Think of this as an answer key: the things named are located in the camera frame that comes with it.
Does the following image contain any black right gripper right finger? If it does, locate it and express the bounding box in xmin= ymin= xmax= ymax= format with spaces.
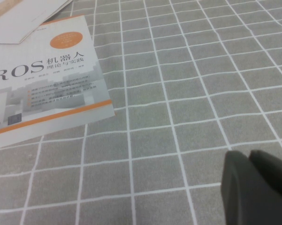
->
xmin=249 ymin=149 xmax=282 ymax=200

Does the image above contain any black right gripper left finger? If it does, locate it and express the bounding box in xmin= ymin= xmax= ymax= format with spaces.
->
xmin=221 ymin=150 xmax=282 ymax=225

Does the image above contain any grey checked tablecloth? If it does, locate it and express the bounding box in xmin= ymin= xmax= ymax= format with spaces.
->
xmin=0 ymin=0 xmax=282 ymax=225

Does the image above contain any white orange ROS book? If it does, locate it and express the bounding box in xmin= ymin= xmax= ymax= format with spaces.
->
xmin=0 ymin=15 xmax=116 ymax=151

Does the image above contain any brochure with desert photo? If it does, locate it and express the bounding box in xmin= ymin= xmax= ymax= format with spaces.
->
xmin=0 ymin=0 xmax=74 ymax=45

